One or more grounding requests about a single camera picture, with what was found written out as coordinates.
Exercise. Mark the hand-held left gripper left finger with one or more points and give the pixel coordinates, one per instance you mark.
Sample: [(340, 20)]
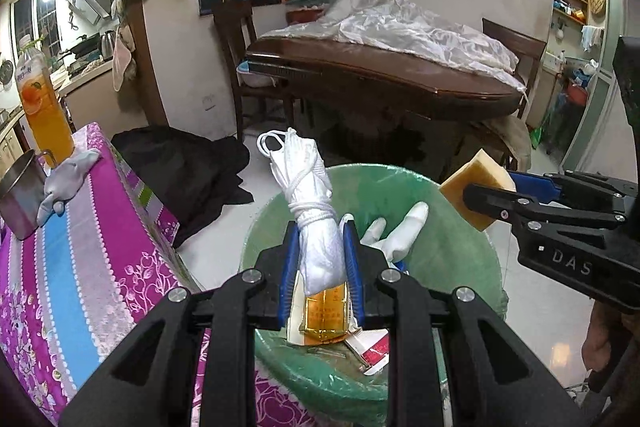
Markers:
[(287, 277)]

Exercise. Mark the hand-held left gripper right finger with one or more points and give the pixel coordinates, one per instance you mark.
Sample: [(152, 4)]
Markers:
[(352, 277)]

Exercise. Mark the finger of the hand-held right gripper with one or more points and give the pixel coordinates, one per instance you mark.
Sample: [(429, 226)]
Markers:
[(505, 204), (537, 186)]

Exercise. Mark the yellow sponge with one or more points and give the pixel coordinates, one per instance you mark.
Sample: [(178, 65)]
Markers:
[(480, 172)]

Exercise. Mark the white face mask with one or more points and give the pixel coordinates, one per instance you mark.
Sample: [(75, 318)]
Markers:
[(315, 217)]

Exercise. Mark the white red cardboard box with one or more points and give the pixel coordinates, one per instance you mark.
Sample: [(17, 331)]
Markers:
[(372, 349)]

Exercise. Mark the green lined trash bin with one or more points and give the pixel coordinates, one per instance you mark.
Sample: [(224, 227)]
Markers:
[(450, 267)]

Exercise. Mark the person's right hand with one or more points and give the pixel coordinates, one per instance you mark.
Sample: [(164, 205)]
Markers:
[(602, 337)]

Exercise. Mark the yellow printed packet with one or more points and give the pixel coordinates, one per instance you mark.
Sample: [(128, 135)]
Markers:
[(325, 312)]

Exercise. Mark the green broom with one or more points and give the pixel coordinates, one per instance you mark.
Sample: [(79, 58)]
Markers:
[(542, 129)]

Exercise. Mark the beige cloth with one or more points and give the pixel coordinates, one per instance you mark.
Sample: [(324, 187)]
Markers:
[(505, 139)]

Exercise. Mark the white rubber glove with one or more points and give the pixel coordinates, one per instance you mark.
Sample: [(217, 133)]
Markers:
[(400, 237)]

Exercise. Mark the sliding glass door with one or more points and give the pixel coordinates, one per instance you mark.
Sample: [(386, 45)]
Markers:
[(600, 107)]

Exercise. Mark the red plastic bucket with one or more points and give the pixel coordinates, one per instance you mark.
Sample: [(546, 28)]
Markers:
[(577, 93)]

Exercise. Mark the black cloth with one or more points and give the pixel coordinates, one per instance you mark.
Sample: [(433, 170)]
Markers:
[(190, 177)]

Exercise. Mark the dark wooden chair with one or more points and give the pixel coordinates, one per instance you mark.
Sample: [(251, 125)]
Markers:
[(232, 27), (520, 47)]

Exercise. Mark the hanging white towel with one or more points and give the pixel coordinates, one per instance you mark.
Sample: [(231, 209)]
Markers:
[(593, 37)]

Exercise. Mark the round wooden table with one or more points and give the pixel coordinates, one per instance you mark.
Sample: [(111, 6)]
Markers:
[(375, 77)]

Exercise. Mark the blue basin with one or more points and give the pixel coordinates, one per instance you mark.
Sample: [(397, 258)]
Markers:
[(255, 77)]

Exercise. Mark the white plastic sheet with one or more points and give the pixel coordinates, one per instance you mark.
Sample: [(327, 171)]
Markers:
[(400, 27)]

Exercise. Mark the pink floral tablecloth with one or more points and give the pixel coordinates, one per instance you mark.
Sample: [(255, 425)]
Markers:
[(75, 257)]

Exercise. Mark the grey sock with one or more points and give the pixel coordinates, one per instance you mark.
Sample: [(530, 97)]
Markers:
[(65, 177)]

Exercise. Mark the red basin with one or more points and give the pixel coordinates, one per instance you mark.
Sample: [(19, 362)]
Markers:
[(305, 16)]

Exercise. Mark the hanging pink cloth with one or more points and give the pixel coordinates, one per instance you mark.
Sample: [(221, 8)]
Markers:
[(124, 62)]

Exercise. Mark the kitchen counter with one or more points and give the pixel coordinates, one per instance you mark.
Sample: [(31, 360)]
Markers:
[(85, 87)]

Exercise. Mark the metal cup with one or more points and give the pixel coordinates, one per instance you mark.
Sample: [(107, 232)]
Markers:
[(20, 202)]

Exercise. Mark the orange juice bottle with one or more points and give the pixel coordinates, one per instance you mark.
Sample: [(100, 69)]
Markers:
[(45, 122)]

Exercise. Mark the metal kettle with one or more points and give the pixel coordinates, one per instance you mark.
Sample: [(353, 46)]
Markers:
[(108, 43)]

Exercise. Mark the kitchen window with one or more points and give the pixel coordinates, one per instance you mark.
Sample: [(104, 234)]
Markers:
[(45, 17)]

